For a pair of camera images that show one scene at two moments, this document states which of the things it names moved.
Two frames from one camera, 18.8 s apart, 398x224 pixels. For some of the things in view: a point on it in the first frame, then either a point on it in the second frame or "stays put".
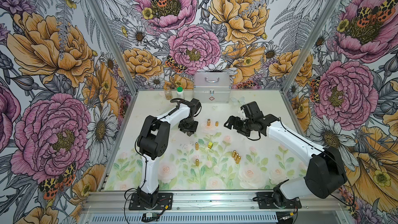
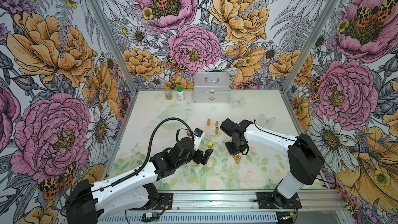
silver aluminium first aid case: (212, 87) stays put
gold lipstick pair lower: (237, 158) stays put
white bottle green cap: (180, 93) stays put
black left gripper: (190, 130) to (198, 154)
